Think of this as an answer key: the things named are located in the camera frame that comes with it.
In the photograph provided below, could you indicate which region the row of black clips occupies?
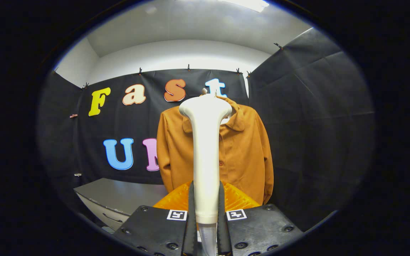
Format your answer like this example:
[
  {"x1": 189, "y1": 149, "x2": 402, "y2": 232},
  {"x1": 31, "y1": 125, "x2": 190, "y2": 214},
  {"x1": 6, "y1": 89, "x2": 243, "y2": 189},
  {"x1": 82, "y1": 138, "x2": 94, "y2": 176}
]
[{"x1": 54, "y1": 43, "x2": 284, "y2": 89}]

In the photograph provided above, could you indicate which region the orange button-up shirt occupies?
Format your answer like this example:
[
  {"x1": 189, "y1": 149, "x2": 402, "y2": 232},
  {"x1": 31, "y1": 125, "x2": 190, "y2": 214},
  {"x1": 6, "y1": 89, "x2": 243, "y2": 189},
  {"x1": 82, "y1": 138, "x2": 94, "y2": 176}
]
[{"x1": 156, "y1": 95, "x2": 274, "y2": 206}]

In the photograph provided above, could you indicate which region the long ceiling light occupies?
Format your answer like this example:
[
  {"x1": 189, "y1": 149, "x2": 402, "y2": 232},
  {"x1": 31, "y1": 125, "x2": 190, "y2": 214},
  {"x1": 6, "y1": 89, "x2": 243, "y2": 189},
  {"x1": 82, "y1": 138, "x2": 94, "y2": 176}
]
[{"x1": 219, "y1": 0, "x2": 269, "y2": 13}]

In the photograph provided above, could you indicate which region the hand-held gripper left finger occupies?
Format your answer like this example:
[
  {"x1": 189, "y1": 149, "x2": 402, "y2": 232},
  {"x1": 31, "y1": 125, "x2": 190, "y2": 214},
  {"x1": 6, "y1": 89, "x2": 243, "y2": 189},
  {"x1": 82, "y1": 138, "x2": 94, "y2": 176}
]
[{"x1": 112, "y1": 181, "x2": 199, "y2": 256}]

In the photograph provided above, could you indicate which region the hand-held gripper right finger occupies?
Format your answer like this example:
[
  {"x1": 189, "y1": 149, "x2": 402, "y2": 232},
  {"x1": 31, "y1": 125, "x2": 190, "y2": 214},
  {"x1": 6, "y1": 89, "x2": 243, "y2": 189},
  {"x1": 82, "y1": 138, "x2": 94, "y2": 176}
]
[{"x1": 216, "y1": 181, "x2": 303, "y2": 256}]

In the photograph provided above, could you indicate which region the white garment hanger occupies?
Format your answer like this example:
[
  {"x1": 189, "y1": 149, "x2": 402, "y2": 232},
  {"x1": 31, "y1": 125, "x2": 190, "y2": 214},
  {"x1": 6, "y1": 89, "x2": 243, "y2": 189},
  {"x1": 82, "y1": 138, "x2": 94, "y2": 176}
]
[{"x1": 201, "y1": 88, "x2": 232, "y2": 125}]

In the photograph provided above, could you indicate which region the grey cabinet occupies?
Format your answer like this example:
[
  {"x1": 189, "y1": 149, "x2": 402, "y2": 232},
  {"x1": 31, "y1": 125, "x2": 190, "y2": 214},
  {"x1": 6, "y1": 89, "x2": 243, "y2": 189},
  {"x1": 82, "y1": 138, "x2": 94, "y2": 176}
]
[{"x1": 74, "y1": 178, "x2": 168, "y2": 231}]

